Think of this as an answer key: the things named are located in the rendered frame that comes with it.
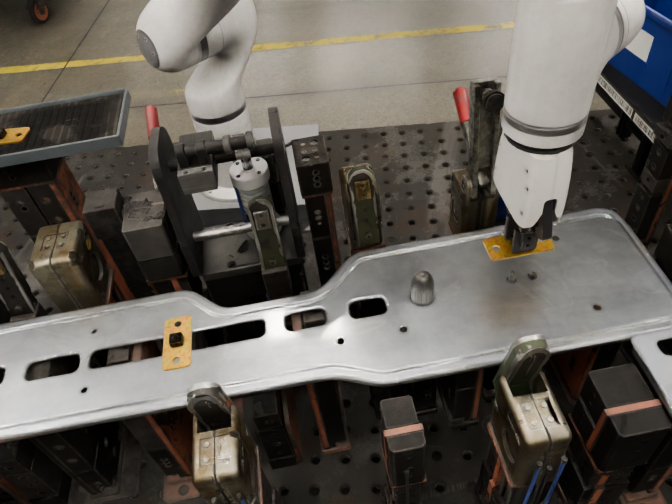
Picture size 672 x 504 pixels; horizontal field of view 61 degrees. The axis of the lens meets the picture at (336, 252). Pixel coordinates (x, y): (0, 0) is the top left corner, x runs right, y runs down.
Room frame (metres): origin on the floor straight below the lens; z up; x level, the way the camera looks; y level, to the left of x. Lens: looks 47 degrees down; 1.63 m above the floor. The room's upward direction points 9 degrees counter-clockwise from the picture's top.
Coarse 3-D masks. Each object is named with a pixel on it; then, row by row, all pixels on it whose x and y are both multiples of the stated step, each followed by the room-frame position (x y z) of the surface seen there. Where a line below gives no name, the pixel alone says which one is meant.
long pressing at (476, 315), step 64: (384, 256) 0.57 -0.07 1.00; (448, 256) 0.55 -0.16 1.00; (576, 256) 0.51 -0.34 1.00; (640, 256) 0.50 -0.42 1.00; (64, 320) 0.54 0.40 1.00; (128, 320) 0.52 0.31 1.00; (192, 320) 0.50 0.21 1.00; (256, 320) 0.49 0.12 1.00; (384, 320) 0.45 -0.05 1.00; (448, 320) 0.44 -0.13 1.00; (512, 320) 0.42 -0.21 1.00; (576, 320) 0.41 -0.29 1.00; (640, 320) 0.40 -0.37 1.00; (0, 384) 0.44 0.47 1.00; (64, 384) 0.43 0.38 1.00; (128, 384) 0.41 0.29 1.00; (192, 384) 0.40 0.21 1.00; (256, 384) 0.39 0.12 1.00; (384, 384) 0.36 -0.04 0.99
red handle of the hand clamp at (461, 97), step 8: (456, 88) 0.75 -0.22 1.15; (464, 88) 0.75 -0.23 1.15; (456, 96) 0.74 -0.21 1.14; (464, 96) 0.73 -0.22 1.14; (456, 104) 0.73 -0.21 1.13; (464, 104) 0.72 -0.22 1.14; (464, 112) 0.71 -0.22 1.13; (464, 120) 0.70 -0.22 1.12; (464, 128) 0.70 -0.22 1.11; (480, 168) 0.64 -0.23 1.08; (480, 176) 0.63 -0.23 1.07; (480, 184) 0.62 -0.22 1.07
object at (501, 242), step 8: (488, 240) 0.50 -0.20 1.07; (496, 240) 0.50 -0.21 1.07; (504, 240) 0.50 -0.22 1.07; (488, 248) 0.49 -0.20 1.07; (504, 248) 0.49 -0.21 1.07; (536, 248) 0.48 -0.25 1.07; (544, 248) 0.48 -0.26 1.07; (552, 248) 0.47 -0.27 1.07; (496, 256) 0.47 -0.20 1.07; (504, 256) 0.47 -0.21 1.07; (512, 256) 0.47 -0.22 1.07
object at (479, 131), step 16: (480, 80) 0.66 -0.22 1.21; (496, 80) 0.65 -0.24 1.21; (480, 96) 0.65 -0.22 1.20; (496, 96) 0.62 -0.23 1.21; (480, 112) 0.65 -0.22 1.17; (496, 112) 0.64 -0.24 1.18; (480, 128) 0.64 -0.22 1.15; (496, 128) 0.63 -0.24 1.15; (480, 144) 0.64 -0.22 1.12; (496, 144) 0.63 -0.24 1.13; (480, 160) 0.63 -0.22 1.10
